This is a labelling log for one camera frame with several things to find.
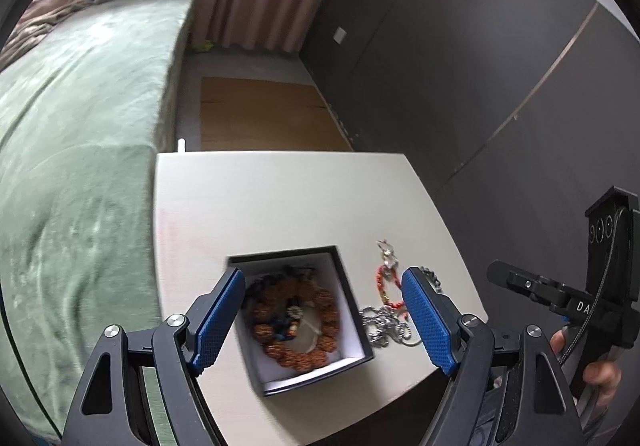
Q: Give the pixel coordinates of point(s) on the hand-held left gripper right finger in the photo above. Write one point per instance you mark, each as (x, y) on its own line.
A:
(425, 321)

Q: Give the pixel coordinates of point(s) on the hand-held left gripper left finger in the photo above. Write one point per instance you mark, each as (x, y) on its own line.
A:
(217, 323)

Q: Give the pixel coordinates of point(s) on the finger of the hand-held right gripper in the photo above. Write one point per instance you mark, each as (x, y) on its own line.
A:
(522, 285)

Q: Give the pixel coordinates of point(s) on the black jewelry box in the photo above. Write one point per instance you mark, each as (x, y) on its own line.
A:
(325, 271)

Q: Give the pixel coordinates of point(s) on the person's right hand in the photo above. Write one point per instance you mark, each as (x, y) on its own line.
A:
(605, 376)

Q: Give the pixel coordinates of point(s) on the small silver charm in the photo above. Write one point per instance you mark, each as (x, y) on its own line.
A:
(387, 253)

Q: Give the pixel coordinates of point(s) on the small white object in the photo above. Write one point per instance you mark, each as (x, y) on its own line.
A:
(181, 146)

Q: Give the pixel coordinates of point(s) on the brown cardboard sheet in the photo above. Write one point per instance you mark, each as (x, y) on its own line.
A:
(260, 111)

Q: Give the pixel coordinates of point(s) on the bed with green blanket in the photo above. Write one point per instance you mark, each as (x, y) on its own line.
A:
(75, 151)

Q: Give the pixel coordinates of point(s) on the dark grey wardrobe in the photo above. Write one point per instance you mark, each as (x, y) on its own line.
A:
(450, 51)

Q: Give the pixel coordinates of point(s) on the small yellow-green object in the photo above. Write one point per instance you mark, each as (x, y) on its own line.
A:
(204, 46)

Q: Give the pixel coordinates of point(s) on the brown blanket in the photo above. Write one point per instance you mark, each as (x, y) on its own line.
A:
(30, 21)

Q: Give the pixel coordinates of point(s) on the white wall switch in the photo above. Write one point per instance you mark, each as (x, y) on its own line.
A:
(340, 35)

